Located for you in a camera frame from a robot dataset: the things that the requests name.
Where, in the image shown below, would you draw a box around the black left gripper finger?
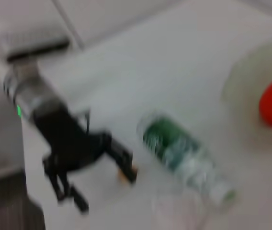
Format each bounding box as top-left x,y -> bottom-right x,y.
44,167 -> 90,214
108,134 -> 139,185

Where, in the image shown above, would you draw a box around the left gripper connector cable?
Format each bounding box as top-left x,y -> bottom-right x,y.
77,109 -> 92,136

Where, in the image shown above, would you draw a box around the translucent wavy fruit plate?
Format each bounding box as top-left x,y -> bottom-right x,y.
222,39 -> 272,150

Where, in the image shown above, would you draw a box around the clear green-label water bottle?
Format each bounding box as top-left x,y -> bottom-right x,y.
136,110 -> 237,207

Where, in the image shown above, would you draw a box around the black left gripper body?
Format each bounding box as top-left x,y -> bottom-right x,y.
32,97 -> 114,174

